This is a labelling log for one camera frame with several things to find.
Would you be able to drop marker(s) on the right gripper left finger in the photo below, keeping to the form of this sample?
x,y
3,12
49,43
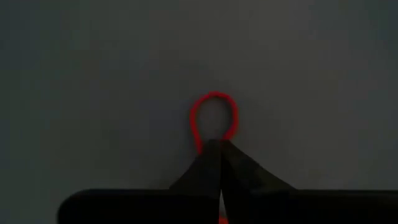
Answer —
x,y
192,199

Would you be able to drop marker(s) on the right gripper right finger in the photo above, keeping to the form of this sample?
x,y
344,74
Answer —
x,y
255,196

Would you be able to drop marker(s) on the red rubber band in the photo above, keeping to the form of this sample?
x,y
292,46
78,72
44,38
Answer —
x,y
214,95

